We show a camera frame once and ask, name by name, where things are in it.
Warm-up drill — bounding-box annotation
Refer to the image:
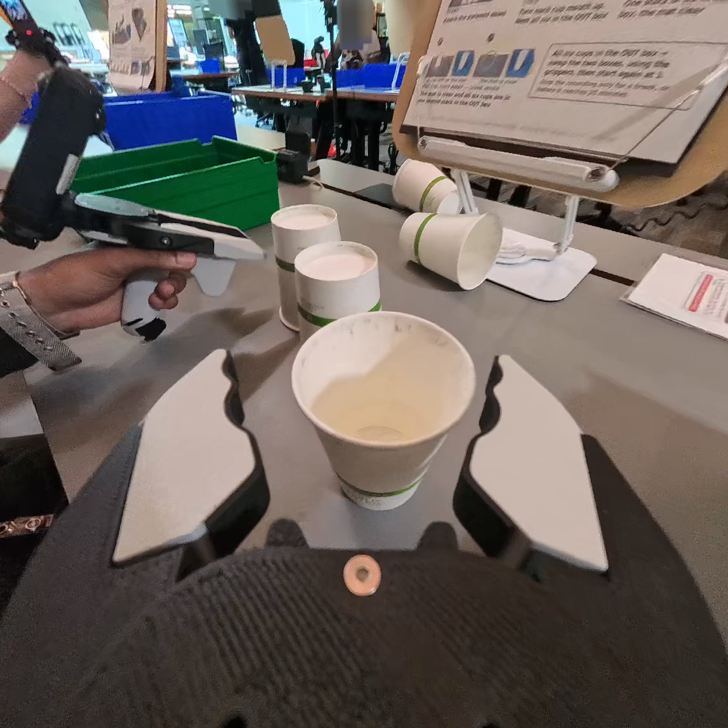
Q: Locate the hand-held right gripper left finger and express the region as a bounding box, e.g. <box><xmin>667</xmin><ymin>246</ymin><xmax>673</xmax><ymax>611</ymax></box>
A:
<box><xmin>111</xmin><ymin>348</ymin><xmax>271</xmax><ymax>570</ymax></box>

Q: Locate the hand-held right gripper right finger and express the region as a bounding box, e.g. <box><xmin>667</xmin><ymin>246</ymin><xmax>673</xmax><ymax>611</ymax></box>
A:
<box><xmin>452</xmin><ymin>354</ymin><xmax>609</xmax><ymax>575</ymax></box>

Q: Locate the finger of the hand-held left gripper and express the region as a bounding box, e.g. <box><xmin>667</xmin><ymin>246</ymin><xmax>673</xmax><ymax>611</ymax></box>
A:
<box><xmin>155</xmin><ymin>219</ymin><xmax>266</xmax><ymax>298</ymax></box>
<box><xmin>73</xmin><ymin>192</ymin><xmax>251</xmax><ymax>237</ymax></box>

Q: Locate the white paper cup green band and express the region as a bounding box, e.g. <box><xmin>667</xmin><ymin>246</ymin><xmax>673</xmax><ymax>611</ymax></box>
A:
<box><xmin>392</xmin><ymin>158</ymin><xmax>463</xmax><ymax>216</ymax></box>
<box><xmin>291</xmin><ymin>311</ymin><xmax>477</xmax><ymax>511</ymax></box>
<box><xmin>294</xmin><ymin>241</ymin><xmax>382</xmax><ymax>343</ymax></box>
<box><xmin>399</xmin><ymin>212</ymin><xmax>504</xmax><ymax>291</ymax></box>
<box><xmin>271</xmin><ymin>204</ymin><xmax>342</xmax><ymax>332</ymax></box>

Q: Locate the person's left hand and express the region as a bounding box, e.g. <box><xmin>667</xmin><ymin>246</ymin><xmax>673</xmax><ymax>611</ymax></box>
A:
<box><xmin>17</xmin><ymin>247</ymin><xmax>198</xmax><ymax>332</ymax></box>

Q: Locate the green plastic bin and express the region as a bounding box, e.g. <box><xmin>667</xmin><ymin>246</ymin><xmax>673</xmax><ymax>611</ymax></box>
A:
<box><xmin>70</xmin><ymin>136</ymin><xmax>280</xmax><ymax>232</ymax></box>

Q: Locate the black power box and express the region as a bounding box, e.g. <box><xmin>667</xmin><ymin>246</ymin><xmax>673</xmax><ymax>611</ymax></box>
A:
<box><xmin>276</xmin><ymin>148</ymin><xmax>312</xmax><ymax>184</ymax></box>

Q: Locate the blue plastic bin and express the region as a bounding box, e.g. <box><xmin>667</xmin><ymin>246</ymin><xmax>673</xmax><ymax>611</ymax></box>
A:
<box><xmin>105</xmin><ymin>94</ymin><xmax>238</xmax><ymax>150</ymax></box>

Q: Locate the wooden document stand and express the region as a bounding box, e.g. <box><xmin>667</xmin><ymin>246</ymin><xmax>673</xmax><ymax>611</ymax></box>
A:
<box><xmin>391</xmin><ymin>0</ymin><xmax>728</xmax><ymax>302</ymax></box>
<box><xmin>107</xmin><ymin>0</ymin><xmax>168</xmax><ymax>92</ymax></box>

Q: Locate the silver mesh wristwatch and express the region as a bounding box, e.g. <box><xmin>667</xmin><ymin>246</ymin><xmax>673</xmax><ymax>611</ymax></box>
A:
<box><xmin>0</xmin><ymin>272</ymin><xmax>83</xmax><ymax>372</ymax></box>

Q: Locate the person's dark clothing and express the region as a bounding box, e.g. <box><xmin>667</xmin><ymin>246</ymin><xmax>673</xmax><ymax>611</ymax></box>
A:
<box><xmin>0</xmin><ymin>432</ymin><xmax>70</xmax><ymax>604</ymax></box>

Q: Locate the laminated paper sheet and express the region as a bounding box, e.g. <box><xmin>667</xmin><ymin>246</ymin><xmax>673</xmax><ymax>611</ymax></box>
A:
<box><xmin>620</xmin><ymin>253</ymin><xmax>728</xmax><ymax>341</ymax></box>

